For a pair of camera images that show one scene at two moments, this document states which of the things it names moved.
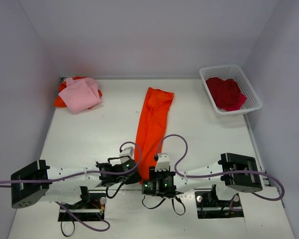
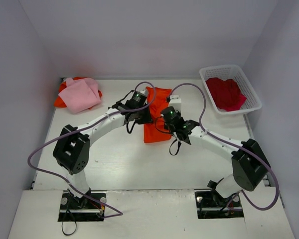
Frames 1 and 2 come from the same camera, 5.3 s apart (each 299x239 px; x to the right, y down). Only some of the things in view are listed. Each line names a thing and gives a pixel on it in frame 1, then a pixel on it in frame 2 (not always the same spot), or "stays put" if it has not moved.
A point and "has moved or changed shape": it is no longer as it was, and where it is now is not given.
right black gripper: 151,171 to 168,126
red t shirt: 226,93 stays put
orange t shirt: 151,127 has moved or changed shape
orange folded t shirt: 59,101 stays put
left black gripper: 133,177 to 144,116
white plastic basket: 230,90 stays put
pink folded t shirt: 80,94 stays put
